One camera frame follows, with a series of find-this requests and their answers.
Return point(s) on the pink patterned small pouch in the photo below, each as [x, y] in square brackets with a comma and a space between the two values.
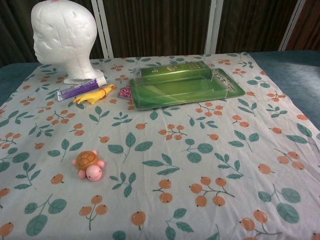
[125, 93]

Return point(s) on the white foam mannequin head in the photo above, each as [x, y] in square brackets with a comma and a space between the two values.
[65, 37]

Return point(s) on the orange pink turtle toy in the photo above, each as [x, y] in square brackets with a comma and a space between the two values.
[88, 165]

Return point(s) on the purple white tube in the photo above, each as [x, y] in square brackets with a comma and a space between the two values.
[80, 89]

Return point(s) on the white metal frame post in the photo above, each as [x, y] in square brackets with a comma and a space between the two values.
[102, 27]
[212, 25]
[291, 25]

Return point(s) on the floral fruit print tablecloth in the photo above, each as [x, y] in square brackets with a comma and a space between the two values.
[175, 162]

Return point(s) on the dark brown curtain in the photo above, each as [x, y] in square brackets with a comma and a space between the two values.
[162, 25]

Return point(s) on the green clear blister package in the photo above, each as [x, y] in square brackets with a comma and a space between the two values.
[180, 87]

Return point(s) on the yellow rubber chicken toy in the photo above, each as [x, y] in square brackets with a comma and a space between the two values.
[93, 95]

